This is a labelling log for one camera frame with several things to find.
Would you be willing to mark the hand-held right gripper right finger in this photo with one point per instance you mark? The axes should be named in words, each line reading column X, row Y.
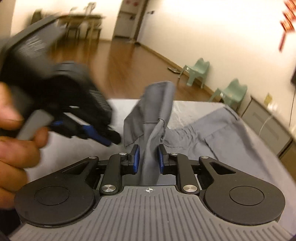
column 160, row 160

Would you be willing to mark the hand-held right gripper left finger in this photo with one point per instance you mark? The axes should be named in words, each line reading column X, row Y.
column 136, row 160

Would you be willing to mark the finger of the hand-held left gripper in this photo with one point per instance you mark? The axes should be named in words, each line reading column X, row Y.
column 113, row 136
column 94, row 134

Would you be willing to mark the grey pants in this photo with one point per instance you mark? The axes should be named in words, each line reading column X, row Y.
column 152, row 111

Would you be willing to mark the person's left hand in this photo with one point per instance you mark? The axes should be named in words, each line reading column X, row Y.
column 11, row 157

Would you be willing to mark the wooden dining table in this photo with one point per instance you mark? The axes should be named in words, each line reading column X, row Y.
column 78, row 18

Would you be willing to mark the metal dining chair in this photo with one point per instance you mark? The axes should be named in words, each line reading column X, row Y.
column 89, row 14

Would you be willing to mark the dark slipper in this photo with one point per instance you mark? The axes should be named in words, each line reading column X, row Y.
column 173, row 70

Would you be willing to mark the white door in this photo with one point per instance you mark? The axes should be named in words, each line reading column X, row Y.
column 126, row 20

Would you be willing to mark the green plastic chair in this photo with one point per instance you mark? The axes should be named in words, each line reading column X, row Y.
column 196, row 71
column 233, row 95

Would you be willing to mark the grey sideboard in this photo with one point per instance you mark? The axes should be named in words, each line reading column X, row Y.
column 261, row 120

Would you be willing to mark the small yellow box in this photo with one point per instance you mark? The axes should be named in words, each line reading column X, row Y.
column 268, row 98

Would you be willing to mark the red Chinese knot ornament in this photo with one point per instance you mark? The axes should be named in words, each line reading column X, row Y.
column 289, row 20

